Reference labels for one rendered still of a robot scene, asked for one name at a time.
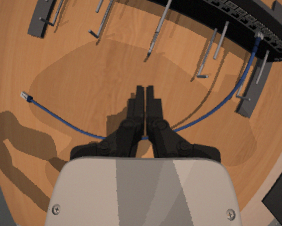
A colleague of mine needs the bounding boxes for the blue patch cord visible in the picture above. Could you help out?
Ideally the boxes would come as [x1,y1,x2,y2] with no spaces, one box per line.
[30,46,258,139]

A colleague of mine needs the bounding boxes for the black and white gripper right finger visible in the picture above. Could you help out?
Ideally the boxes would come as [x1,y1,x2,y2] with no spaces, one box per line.
[146,85,221,163]

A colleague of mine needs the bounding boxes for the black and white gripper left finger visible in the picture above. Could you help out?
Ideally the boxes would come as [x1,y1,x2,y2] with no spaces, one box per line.
[70,85,144,160]

